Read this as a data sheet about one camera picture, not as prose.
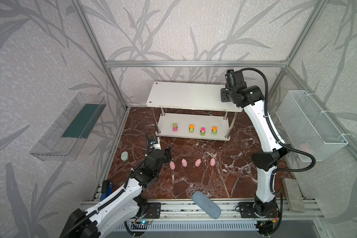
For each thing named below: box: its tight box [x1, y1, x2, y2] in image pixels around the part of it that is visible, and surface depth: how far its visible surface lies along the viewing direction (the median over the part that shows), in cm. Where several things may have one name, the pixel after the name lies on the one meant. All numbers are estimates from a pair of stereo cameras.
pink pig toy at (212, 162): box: [209, 157, 216, 167], surface depth 91 cm
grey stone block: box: [282, 178, 306, 213], surface depth 77 cm
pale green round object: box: [120, 151, 129, 162], surface depth 93 cm
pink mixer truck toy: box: [200, 127, 206, 137], surface depth 98 cm
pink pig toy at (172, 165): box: [169, 161, 176, 170], surface depth 89 cm
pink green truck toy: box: [172, 122, 179, 133], surface depth 99 cm
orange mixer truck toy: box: [188, 123, 195, 133], surface depth 99 cm
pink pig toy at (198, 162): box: [194, 158, 202, 168], surface depth 91 cm
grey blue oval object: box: [192, 190, 222, 220], surface depth 75 cm
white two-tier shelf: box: [146, 81, 243, 141], surface depth 98 cm
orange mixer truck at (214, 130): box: [211, 125, 218, 136], surface depth 98 cm
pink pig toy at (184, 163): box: [181, 158, 188, 168], surface depth 91 cm
